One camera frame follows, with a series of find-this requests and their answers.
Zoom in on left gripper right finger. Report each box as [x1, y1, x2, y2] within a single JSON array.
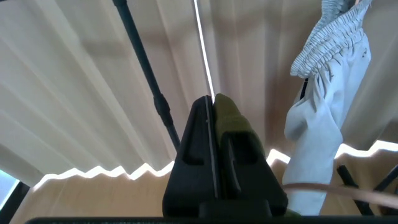
[[218, 130, 289, 218]]

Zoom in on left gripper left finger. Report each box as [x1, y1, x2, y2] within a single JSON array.
[[162, 95, 219, 218]]

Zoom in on green long-sleeved shirt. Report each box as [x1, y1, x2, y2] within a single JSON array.
[[212, 92, 302, 218]]

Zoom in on pale grey shorts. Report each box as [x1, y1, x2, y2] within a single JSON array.
[[281, 0, 373, 217]]

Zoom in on black clothes rack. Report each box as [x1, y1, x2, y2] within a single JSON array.
[[111, 0, 398, 217]]

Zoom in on pink clothes hanger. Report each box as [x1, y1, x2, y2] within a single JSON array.
[[281, 182, 398, 210]]

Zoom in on beige curtain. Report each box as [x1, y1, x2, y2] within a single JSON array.
[[0, 0, 398, 187]]

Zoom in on window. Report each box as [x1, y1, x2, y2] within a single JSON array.
[[0, 169, 31, 224]]

